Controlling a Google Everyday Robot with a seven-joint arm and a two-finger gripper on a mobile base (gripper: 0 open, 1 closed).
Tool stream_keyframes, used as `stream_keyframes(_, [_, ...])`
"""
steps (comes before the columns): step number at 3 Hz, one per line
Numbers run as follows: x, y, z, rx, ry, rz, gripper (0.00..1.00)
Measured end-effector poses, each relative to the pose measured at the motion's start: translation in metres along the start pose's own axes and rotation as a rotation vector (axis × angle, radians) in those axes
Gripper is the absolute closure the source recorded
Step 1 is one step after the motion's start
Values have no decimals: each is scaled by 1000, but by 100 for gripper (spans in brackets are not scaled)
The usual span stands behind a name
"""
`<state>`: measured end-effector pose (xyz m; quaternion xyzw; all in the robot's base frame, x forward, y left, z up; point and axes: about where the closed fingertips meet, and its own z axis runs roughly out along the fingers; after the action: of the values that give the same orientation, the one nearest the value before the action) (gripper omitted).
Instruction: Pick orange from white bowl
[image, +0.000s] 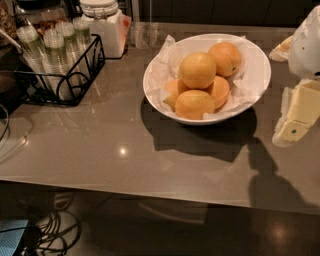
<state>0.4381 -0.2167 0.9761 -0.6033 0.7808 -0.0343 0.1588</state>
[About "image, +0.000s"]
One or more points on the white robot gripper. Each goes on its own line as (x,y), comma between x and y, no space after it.
(306,50)

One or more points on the white ceramic bowl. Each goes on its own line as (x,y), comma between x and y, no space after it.
(256,71)

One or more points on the left partly hidden orange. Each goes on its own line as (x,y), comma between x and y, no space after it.
(174,88)

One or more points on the clear acrylic holder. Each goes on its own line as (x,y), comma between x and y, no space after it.
(145,30)

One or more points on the white lidded canister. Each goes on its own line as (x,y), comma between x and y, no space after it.
(106,19)

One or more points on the back plastic cup stack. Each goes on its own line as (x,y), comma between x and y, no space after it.
(82,32)

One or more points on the plastic cup stack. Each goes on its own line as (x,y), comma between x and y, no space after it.
(34,50)
(82,32)
(56,63)
(68,51)

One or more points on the right plastic cup stack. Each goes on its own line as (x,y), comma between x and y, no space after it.
(68,51)

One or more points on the middle plastic cup stack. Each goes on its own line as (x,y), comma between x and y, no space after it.
(56,63)

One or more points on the glass jar with snacks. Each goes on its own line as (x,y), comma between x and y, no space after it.
(43,14)

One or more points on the left plastic cup stack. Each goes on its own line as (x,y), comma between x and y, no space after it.
(34,50)

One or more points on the blue grey box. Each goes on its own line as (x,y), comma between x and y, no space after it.
(11,236)

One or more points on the black wire cup rack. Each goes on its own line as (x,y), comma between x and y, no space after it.
(37,91)

